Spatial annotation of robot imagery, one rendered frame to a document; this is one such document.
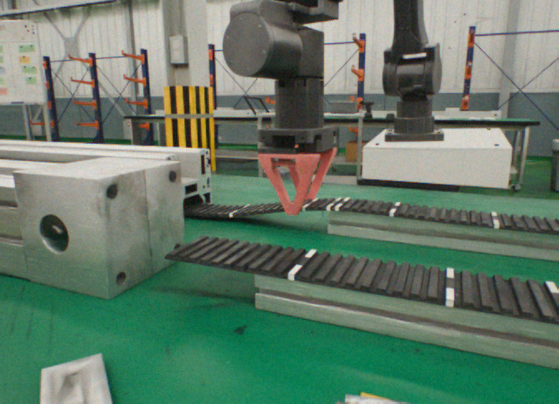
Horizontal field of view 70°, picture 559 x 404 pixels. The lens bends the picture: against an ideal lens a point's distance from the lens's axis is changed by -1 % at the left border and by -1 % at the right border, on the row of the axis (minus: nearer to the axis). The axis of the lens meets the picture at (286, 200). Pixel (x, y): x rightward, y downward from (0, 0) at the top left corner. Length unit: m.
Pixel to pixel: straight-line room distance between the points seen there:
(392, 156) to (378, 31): 7.39
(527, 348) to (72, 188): 0.32
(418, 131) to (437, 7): 7.27
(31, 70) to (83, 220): 5.74
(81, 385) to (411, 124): 0.76
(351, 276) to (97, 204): 0.19
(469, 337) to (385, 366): 0.06
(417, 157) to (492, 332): 0.57
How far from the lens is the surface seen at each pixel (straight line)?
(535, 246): 0.46
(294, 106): 0.45
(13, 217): 0.40
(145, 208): 0.36
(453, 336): 0.28
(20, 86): 6.15
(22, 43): 6.13
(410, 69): 0.85
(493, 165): 0.82
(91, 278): 0.35
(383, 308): 0.27
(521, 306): 0.27
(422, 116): 0.89
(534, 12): 8.13
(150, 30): 10.54
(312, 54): 0.46
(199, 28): 3.87
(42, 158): 0.67
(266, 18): 0.40
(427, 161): 0.82
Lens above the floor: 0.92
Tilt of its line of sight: 13 degrees down
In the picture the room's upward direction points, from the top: straight up
